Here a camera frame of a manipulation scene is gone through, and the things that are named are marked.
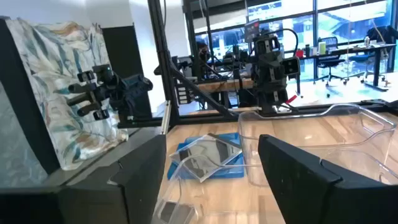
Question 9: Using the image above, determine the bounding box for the black office chair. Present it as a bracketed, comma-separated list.
[313, 36, 349, 88]

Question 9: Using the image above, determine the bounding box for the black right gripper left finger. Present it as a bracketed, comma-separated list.
[58, 133, 167, 224]

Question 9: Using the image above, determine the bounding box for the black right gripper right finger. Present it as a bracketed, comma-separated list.
[257, 134, 398, 224]

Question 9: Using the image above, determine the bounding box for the black background robot gripper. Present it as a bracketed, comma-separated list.
[66, 63, 154, 123]

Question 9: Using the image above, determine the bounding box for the black aluminium table frame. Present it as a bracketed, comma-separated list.
[117, 0, 398, 129]

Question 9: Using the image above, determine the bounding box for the black office desk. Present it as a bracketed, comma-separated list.
[297, 42, 397, 91]

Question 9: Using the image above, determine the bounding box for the dark monitor screen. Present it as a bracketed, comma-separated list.
[244, 18, 261, 44]

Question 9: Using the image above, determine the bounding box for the silver aluminium bar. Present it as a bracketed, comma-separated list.
[160, 100, 172, 135]

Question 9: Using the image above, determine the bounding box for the black jewel case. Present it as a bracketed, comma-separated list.
[157, 200, 197, 224]
[169, 133, 244, 184]

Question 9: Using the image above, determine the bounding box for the floral patterned cloth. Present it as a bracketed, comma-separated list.
[5, 17, 129, 171]

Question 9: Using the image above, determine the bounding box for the wooden workbench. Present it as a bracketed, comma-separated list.
[195, 77, 255, 94]

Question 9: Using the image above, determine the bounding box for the blue jewel case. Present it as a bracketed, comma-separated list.
[185, 133, 242, 147]
[167, 141, 246, 180]

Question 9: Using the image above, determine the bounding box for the blue office chair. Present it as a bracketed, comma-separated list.
[347, 26, 393, 84]

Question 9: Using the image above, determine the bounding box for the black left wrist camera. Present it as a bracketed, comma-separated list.
[281, 57, 301, 76]

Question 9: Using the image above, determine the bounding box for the black panel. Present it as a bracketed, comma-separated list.
[0, 16, 62, 175]

